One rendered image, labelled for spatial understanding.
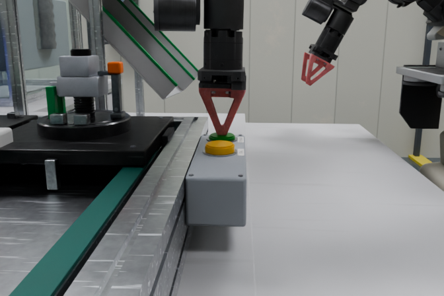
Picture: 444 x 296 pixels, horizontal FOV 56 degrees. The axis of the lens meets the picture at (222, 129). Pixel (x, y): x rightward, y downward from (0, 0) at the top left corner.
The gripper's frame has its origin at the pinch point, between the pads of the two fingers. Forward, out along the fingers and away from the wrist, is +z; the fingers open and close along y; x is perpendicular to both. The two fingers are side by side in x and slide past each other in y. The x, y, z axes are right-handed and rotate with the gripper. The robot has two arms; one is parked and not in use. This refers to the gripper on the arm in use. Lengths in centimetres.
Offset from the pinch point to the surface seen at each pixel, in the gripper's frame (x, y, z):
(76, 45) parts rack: -42, -53, -11
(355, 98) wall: 109, -324, 38
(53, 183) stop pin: -21.1, 11.6, 5.1
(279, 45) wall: 37, -325, -8
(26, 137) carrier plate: -28.3, 4.0, 1.1
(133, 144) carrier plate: -11.8, 7.0, 0.8
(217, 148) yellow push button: -0.3, 8.6, 0.7
